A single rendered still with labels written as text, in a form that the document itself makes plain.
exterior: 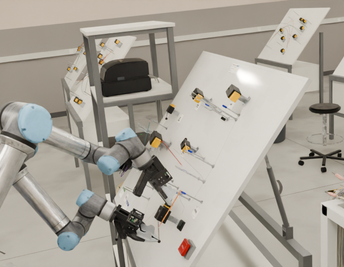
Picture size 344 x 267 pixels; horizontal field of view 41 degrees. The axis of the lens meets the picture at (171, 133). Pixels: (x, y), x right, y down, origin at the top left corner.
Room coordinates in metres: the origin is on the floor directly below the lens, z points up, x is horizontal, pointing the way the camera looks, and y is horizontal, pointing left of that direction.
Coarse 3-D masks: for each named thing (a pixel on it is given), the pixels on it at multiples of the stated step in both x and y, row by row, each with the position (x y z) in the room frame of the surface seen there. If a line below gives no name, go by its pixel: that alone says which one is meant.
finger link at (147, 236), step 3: (138, 231) 1.67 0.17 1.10; (138, 234) 1.68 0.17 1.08; (141, 234) 1.68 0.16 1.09; (144, 234) 1.67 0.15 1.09; (147, 234) 1.66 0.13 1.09; (150, 234) 1.66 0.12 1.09; (141, 237) 1.67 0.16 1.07; (144, 237) 1.67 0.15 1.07; (147, 237) 1.67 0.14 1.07; (150, 237) 1.67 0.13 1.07; (147, 240) 1.67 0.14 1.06; (150, 240) 1.67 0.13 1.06; (153, 240) 1.68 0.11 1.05; (156, 240) 1.68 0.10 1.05
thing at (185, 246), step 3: (183, 240) 1.52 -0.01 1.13; (186, 240) 1.51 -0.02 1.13; (183, 243) 1.51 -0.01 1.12; (186, 243) 1.49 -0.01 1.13; (180, 246) 1.51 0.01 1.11; (183, 246) 1.50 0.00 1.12; (186, 246) 1.48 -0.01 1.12; (189, 246) 1.48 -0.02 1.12; (180, 249) 1.50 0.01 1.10; (183, 249) 1.48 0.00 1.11; (186, 249) 1.48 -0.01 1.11; (180, 252) 1.49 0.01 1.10; (183, 252) 1.48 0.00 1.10; (186, 252) 1.48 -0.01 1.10; (183, 255) 1.48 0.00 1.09
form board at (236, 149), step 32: (224, 64) 2.28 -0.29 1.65; (224, 96) 2.05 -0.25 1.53; (256, 96) 1.79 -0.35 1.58; (288, 96) 1.58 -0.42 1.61; (192, 128) 2.16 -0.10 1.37; (224, 128) 1.86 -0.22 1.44; (256, 128) 1.64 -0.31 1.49; (160, 160) 2.28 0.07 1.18; (192, 160) 1.94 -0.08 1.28; (224, 160) 1.70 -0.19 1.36; (256, 160) 1.51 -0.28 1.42; (128, 192) 2.41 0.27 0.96; (192, 192) 1.76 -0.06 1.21; (224, 192) 1.55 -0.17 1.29; (192, 224) 1.60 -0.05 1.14; (160, 256) 1.67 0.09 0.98; (192, 256) 1.47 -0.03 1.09
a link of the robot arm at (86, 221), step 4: (80, 212) 1.71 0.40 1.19; (76, 216) 1.72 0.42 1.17; (80, 216) 1.71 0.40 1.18; (84, 216) 1.70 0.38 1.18; (72, 220) 1.69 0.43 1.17; (76, 220) 1.68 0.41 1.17; (80, 220) 1.68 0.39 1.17; (84, 220) 1.69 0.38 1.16; (88, 220) 1.70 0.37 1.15; (92, 220) 1.72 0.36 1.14; (84, 224) 1.68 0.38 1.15; (88, 224) 1.70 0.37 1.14; (88, 228) 1.70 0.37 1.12
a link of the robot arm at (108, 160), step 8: (120, 144) 1.68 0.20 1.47; (96, 152) 1.69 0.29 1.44; (104, 152) 1.66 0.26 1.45; (112, 152) 1.64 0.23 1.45; (120, 152) 1.65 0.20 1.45; (128, 152) 1.67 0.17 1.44; (96, 160) 1.67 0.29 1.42; (104, 160) 1.62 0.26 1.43; (112, 160) 1.62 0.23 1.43; (120, 160) 1.64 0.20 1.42; (104, 168) 1.62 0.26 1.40; (112, 168) 1.61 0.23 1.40
